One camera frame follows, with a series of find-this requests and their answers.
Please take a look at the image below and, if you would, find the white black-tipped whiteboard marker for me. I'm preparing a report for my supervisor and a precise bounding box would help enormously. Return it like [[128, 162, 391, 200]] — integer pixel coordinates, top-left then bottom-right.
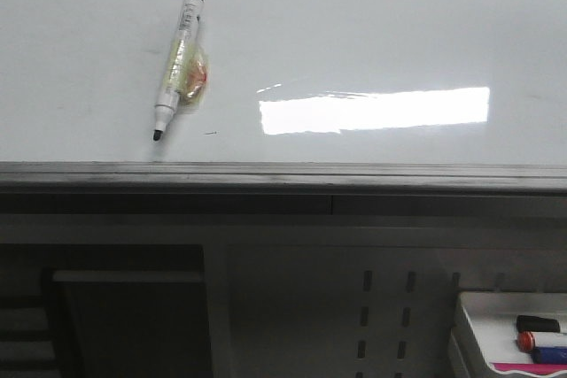
[[152, 0, 204, 142]]

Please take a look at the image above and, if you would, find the white whiteboard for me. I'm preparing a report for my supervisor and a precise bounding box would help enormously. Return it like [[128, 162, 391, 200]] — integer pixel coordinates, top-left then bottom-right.
[[1, 0, 566, 166]]

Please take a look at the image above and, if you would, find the white perforated metal panel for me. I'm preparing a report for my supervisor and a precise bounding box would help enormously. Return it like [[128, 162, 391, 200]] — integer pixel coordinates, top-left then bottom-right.
[[228, 245, 566, 377]]

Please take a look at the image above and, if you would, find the dark cabinet door panel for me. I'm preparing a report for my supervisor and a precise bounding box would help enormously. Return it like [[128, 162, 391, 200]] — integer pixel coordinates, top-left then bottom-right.
[[53, 270, 214, 377]]

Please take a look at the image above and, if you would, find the white plastic storage tray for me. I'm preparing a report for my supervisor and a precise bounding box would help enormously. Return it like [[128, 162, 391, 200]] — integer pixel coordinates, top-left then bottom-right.
[[448, 292, 566, 377]]

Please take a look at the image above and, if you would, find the red-capped white marker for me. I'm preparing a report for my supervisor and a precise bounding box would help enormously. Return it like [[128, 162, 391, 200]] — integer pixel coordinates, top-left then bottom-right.
[[517, 331, 567, 353]]

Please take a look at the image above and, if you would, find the blue marker in tray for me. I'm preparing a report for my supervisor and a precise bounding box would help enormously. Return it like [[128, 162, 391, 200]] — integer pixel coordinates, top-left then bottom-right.
[[531, 346, 567, 365]]

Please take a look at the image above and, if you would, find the pink item in tray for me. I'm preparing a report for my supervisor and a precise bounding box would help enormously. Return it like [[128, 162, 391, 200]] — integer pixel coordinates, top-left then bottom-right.
[[492, 363, 566, 375]]

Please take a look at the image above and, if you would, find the grey aluminium whiteboard tray rail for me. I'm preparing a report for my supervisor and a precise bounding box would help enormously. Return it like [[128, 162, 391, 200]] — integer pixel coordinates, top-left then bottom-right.
[[1, 161, 566, 195]]

